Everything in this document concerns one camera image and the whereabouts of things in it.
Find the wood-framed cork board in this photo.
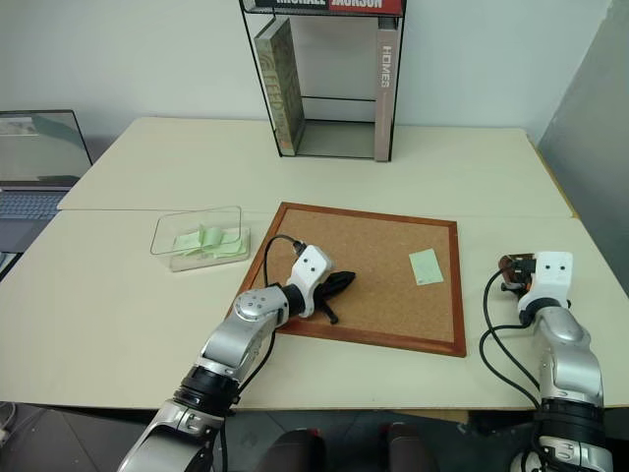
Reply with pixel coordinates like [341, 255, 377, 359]
[229, 201, 467, 359]

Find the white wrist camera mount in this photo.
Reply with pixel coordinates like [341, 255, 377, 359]
[518, 250, 575, 316]
[286, 245, 337, 319]

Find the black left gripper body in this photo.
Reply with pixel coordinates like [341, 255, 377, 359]
[314, 277, 341, 325]

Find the clear plastic box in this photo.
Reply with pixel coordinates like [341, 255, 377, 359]
[149, 205, 253, 273]

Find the light green sticky note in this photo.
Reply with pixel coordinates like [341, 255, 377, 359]
[409, 249, 442, 286]

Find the grey laptop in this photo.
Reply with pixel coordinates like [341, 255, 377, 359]
[0, 108, 94, 257]

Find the folded green note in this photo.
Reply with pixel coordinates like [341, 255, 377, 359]
[197, 224, 226, 251]

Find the taupe Homes book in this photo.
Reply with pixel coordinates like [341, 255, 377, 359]
[373, 17, 398, 162]

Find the grey partition panel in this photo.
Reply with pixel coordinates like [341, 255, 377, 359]
[535, 0, 629, 301]

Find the flat green note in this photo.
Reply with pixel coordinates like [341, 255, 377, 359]
[174, 232, 203, 255]
[210, 238, 249, 260]

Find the black wire book rack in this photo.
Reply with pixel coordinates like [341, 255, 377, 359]
[239, 0, 409, 162]

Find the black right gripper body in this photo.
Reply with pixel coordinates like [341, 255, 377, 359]
[509, 259, 535, 292]

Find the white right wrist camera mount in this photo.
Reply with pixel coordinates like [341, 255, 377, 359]
[518, 250, 575, 316]

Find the black and red book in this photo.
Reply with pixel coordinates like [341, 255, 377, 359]
[255, 0, 405, 14]

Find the olive patterned book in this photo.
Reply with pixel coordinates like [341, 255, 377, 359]
[254, 17, 305, 157]

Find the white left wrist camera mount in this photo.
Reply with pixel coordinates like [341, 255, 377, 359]
[286, 245, 337, 319]

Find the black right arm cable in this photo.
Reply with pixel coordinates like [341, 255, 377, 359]
[480, 268, 543, 410]

